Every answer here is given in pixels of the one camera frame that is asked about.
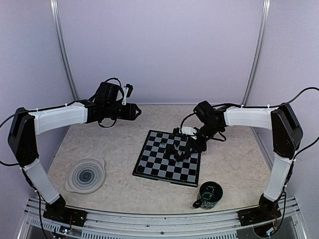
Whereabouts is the dark green mug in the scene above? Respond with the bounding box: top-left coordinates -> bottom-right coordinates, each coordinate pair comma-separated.
192,181 -> 223,210

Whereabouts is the black chess piece corner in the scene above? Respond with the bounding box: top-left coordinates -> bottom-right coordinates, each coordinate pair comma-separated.
137,165 -> 145,173

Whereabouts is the black grey chess board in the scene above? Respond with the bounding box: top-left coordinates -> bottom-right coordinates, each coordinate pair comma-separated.
132,130 -> 201,187

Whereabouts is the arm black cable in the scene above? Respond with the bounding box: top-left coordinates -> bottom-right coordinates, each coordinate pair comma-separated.
281,86 -> 319,160
0,111 -> 25,167

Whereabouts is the right aluminium corner post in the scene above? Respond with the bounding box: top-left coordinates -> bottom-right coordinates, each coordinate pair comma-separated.
242,0 -> 271,105

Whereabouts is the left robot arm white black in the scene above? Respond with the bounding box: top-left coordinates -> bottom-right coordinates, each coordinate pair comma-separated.
8,79 -> 142,223

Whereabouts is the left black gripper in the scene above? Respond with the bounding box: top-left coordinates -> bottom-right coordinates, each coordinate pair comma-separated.
105,102 -> 142,120

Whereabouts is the aluminium front rail frame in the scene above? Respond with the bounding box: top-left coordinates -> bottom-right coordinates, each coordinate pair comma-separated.
17,197 -> 311,239

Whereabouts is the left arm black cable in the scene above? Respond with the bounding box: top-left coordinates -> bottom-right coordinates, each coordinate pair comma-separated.
0,111 -> 25,167

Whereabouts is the black chess piece pile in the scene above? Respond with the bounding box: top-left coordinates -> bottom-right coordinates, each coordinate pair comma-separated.
163,144 -> 191,162

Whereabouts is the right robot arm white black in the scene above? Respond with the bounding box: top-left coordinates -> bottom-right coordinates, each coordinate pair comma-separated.
179,101 -> 303,225

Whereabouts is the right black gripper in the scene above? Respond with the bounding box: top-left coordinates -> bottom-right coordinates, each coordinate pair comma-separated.
184,122 -> 222,155

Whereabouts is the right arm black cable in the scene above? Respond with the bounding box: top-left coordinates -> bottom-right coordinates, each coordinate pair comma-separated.
281,86 -> 319,160

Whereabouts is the clear collapsible silicone bowl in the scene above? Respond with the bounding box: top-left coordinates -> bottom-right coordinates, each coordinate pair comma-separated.
65,158 -> 106,195

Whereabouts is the aluminium corner post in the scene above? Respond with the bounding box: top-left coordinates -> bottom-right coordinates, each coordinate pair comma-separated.
242,0 -> 271,105
49,0 -> 79,101

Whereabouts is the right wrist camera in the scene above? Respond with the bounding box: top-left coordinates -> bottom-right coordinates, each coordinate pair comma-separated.
173,126 -> 197,139

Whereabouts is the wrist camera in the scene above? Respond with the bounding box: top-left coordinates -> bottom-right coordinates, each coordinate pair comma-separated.
123,84 -> 134,98
173,126 -> 197,139

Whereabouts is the left aluminium corner post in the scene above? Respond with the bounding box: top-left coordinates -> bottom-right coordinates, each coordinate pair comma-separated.
49,0 -> 79,101

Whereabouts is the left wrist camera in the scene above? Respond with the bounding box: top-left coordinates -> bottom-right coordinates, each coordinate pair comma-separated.
123,84 -> 134,98

